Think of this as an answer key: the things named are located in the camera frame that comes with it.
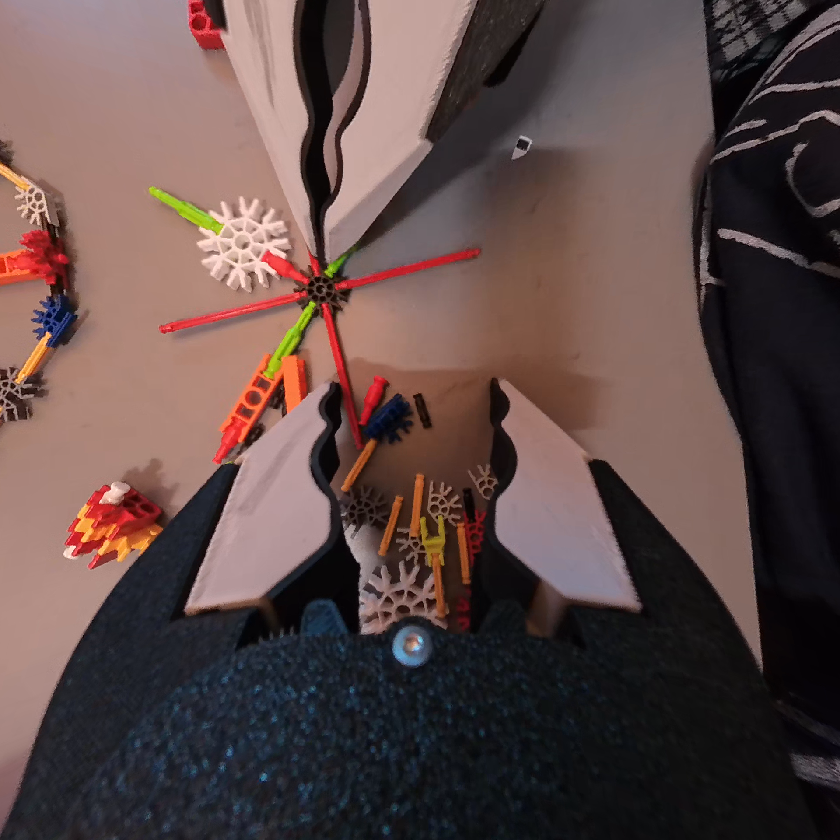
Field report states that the pale grey small connector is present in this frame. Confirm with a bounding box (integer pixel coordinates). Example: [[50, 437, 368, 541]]
[[427, 482, 464, 527]]

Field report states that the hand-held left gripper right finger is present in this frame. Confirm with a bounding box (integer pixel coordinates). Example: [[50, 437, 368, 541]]
[[489, 377, 644, 639]]

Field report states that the colourful toy wheel model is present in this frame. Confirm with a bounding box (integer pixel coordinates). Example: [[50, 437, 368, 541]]
[[0, 140, 81, 429]]

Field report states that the orange ladder connector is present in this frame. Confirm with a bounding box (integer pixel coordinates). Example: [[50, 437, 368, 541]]
[[282, 356, 308, 416]]

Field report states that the half-built spoke toy model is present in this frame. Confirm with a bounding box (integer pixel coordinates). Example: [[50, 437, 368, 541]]
[[148, 185, 482, 465]]

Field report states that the blue snowflake connector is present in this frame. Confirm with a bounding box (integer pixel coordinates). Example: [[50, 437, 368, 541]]
[[364, 394, 415, 445]]

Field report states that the small red toy piece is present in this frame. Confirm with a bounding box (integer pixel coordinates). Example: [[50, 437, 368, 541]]
[[188, 0, 228, 51]]

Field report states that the large white snowflake connector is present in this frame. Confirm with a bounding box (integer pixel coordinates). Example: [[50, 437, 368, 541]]
[[359, 561, 448, 635]]

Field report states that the red yellow connector cluster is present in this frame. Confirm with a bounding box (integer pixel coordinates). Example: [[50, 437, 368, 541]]
[[63, 480, 164, 571]]

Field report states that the short orange toy rod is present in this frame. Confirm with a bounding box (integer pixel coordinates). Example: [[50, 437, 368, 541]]
[[378, 495, 404, 559]]

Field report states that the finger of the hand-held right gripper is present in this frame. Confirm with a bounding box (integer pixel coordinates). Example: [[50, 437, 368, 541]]
[[222, 0, 329, 258], [320, 0, 475, 258]]

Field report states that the yellow-green clip connector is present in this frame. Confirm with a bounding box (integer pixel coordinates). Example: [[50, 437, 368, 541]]
[[419, 516, 448, 568]]

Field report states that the dark printed t-shirt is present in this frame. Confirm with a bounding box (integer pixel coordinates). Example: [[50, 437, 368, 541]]
[[692, 0, 840, 785]]

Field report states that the dark grey snowflake connector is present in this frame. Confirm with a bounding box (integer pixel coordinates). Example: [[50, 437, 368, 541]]
[[340, 484, 392, 534]]

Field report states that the red short toy rod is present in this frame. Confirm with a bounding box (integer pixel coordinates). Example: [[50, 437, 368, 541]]
[[359, 375, 390, 429]]

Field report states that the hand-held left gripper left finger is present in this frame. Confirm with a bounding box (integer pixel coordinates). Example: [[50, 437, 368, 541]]
[[185, 379, 345, 616]]

